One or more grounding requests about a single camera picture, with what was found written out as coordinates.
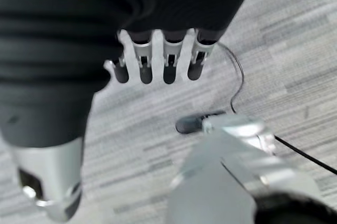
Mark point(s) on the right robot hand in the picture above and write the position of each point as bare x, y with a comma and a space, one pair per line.
65, 37

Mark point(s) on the dark robot foot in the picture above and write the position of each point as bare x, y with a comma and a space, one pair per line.
196, 122

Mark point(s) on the silver robot leg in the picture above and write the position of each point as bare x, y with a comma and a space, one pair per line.
237, 171

